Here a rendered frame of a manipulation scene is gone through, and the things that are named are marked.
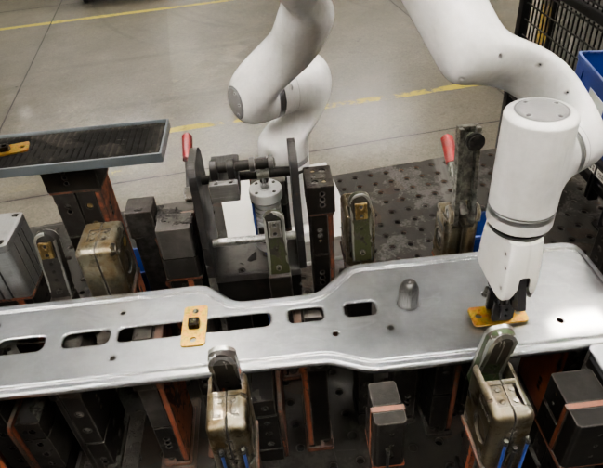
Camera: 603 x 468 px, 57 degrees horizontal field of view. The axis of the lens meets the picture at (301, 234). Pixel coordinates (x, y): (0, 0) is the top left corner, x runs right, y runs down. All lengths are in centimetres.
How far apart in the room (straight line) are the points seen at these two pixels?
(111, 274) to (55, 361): 17
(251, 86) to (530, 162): 63
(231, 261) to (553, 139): 62
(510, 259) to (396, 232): 79
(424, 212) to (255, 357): 89
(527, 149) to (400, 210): 96
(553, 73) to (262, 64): 57
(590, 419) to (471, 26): 52
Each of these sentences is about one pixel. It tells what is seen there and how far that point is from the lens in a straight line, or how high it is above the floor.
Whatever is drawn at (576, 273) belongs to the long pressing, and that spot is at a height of 100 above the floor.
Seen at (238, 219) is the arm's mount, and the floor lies 79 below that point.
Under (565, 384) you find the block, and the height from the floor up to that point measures 98.
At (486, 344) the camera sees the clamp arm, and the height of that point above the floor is 109.
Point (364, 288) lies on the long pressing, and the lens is 93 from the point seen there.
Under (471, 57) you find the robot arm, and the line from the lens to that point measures 72.
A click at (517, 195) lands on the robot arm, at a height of 125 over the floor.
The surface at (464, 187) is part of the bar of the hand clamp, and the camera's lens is 98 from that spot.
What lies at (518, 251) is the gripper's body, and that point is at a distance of 76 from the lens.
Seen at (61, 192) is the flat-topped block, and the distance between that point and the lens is 115.
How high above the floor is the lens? 165
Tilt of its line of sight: 38 degrees down
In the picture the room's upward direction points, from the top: 5 degrees counter-clockwise
